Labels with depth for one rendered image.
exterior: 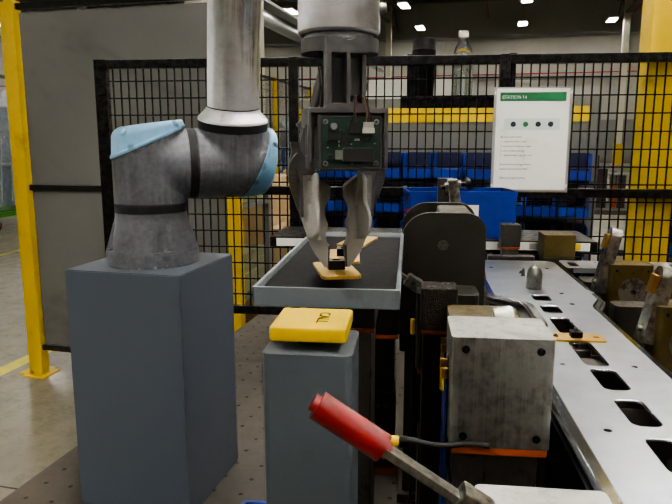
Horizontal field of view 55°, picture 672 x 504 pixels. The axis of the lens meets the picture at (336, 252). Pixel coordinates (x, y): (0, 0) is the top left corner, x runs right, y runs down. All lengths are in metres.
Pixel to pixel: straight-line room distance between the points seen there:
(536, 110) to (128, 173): 1.32
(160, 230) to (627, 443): 0.72
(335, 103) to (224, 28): 0.52
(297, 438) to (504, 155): 1.59
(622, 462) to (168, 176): 0.74
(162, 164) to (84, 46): 2.59
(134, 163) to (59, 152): 2.65
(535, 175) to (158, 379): 1.35
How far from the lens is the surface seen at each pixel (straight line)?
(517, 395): 0.68
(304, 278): 0.67
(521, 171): 2.03
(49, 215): 3.77
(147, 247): 1.05
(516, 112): 2.02
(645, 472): 0.69
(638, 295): 1.48
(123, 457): 1.15
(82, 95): 3.61
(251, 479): 1.23
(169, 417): 1.08
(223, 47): 1.06
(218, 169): 1.07
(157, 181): 1.05
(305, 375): 0.50
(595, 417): 0.78
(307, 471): 0.53
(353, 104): 0.56
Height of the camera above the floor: 1.30
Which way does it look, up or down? 10 degrees down
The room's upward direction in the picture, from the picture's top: straight up
